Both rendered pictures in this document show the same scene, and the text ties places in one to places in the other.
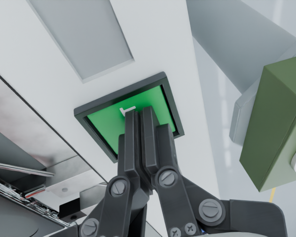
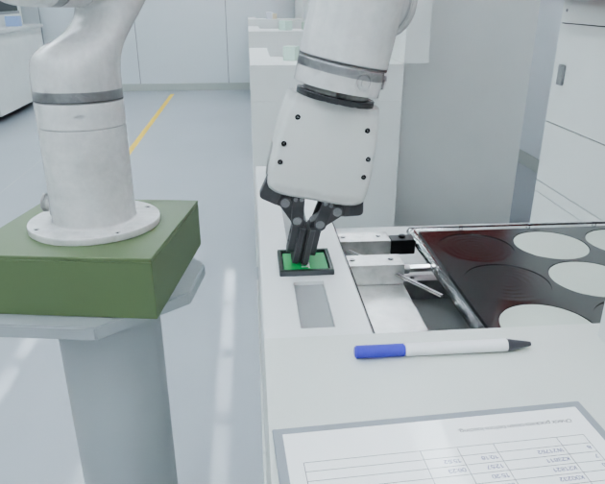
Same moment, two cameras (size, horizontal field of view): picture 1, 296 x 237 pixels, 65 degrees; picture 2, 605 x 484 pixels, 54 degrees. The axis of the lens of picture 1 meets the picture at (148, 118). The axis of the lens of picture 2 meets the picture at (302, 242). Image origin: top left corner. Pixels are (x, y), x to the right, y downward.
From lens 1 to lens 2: 49 cm
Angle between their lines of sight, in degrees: 20
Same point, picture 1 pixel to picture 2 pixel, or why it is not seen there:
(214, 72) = not seen: hidden behind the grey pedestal
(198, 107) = (264, 260)
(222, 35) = (149, 419)
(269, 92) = (161, 291)
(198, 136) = (267, 249)
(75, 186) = (380, 258)
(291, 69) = (135, 302)
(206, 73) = not seen: hidden behind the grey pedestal
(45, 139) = (389, 301)
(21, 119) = (397, 316)
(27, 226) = (449, 244)
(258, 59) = (132, 351)
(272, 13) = not seen: outside the picture
